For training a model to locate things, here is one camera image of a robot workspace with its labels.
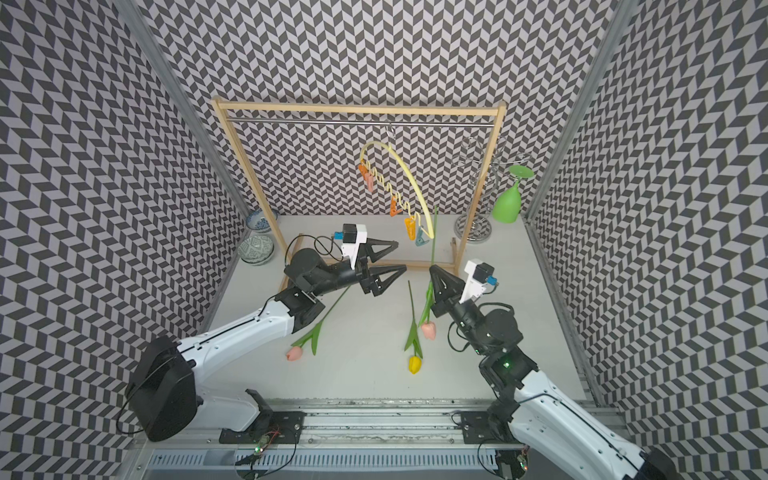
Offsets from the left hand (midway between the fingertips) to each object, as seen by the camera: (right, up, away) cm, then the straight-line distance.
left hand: (400, 258), depth 64 cm
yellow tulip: (+4, -30, +18) cm, 35 cm away
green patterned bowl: (-52, +1, +41) cm, 66 cm away
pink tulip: (-30, -28, +18) cm, 44 cm away
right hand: (+6, -4, +2) cm, 8 cm away
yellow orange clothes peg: (+3, +7, +6) cm, 10 cm away
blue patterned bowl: (-57, +12, +52) cm, 78 cm away
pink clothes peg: (-9, +21, +22) cm, 32 cm away
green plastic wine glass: (+32, +14, +24) cm, 42 cm away
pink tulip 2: (+7, -17, +5) cm, 19 cm away
